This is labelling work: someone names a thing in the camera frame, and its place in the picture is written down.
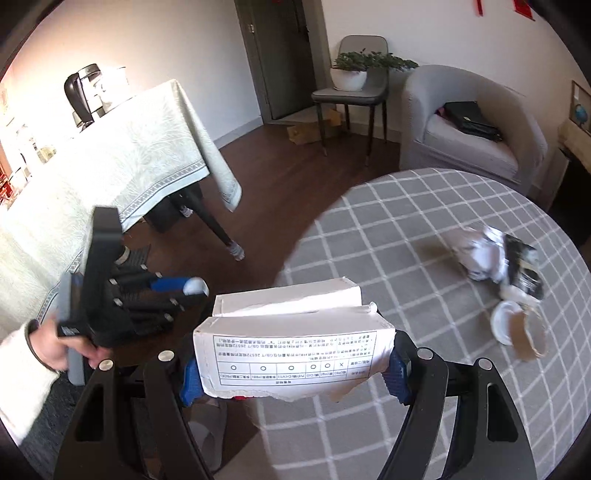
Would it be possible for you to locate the white paper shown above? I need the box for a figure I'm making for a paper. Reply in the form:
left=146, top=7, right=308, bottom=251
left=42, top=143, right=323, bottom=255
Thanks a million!
left=464, top=226, right=506, bottom=283

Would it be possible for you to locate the potted green plant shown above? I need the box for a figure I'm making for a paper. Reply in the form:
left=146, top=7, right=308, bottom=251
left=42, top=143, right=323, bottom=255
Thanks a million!
left=330, top=51, right=419, bottom=92

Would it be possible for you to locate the black packet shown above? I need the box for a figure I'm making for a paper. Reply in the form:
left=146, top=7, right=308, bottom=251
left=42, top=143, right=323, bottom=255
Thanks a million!
left=501, top=233, right=543, bottom=301

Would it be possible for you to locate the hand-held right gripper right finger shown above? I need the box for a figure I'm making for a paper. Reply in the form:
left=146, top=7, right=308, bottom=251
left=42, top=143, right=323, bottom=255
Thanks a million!
left=378, top=330, right=539, bottom=480

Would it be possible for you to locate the grey checked tablecloth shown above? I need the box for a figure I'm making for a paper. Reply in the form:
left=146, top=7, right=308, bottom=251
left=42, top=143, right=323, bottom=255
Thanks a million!
left=253, top=167, right=585, bottom=480

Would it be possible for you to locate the person's grey trouser leg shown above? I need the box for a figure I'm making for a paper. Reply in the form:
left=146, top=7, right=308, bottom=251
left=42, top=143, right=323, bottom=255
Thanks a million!
left=21, top=378, right=93, bottom=467

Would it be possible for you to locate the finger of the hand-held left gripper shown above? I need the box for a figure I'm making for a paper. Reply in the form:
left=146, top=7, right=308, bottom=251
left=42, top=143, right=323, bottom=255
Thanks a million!
left=108, top=272, right=209, bottom=308
left=111, top=295, right=206, bottom=337

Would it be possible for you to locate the white pink cardboard box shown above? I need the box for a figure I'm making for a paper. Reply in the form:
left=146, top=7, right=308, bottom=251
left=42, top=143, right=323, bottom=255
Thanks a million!
left=192, top=276, right=397, bottom=401

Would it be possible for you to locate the black bag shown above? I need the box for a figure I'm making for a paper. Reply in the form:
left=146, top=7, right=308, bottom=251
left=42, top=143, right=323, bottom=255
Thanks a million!
left=436, top=100, right=504, bottom=143

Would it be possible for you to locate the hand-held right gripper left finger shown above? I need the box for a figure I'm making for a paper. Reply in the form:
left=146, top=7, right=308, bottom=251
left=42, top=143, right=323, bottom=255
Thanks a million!
left=53, top=351, right=218, bottom=480

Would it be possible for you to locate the grey armchair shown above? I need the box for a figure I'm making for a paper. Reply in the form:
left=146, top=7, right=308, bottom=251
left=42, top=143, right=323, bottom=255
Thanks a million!
left=399, top=65, right=549, bottom=195

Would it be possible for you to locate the dark ribbed floor mat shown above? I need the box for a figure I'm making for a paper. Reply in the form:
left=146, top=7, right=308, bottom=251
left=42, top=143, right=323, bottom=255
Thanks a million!
left=121, top=246, right=151, bottom=274

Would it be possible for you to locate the brown tape roll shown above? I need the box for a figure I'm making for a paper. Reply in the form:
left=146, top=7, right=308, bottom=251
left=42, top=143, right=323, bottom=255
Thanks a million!
left=508, top=309, right=552, bottom=361

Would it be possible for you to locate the dark table leg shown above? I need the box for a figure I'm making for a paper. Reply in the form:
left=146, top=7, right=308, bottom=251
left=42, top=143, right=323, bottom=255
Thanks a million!
left=196, top=185, right=245, bottom=261

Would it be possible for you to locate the black storage box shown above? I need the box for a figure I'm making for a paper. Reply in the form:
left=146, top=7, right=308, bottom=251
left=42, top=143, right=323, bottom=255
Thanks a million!
left=147, top=196, right=185, bottom=233

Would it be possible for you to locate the grey dining chair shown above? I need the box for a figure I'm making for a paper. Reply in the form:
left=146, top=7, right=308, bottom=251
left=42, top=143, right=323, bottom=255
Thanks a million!
left=311, top=34, right=391, bottom=167

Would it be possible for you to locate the table with white cloth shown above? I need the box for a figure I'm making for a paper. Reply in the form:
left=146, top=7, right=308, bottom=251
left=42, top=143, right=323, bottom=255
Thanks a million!
left=0, top=78, right=243, bottom=333

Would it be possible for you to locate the white paper cup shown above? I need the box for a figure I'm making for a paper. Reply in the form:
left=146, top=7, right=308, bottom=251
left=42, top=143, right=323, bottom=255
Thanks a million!
left=490, top=300, right=522, bottom=346

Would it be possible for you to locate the person's left hand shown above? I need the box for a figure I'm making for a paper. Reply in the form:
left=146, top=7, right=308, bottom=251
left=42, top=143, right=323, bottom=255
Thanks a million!
left=28, top=316, right=112, bottom=372

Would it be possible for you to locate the brown cardboard floor box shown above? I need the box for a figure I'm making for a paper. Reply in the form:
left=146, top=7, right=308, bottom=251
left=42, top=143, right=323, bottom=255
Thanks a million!
left=286, top=108, right=343, bottom=145

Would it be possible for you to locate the person's left forearm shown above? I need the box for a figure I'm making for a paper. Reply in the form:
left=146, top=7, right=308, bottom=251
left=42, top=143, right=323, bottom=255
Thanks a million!
left=0, top=323, right=61, bottom=446

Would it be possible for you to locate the beige fringed cloth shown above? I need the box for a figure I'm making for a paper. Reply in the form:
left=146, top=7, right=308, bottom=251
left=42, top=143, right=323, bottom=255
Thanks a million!
left=556, top=117, right=591, bottom=158

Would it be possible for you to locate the wooden picture frame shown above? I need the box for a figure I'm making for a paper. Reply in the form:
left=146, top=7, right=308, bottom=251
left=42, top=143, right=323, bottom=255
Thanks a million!
left=570, top=79, right=591, bottom=127

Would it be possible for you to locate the grey door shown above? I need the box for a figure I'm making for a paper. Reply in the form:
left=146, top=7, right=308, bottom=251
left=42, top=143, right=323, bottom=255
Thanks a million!
left=235, top=0, right=331, bottom=123

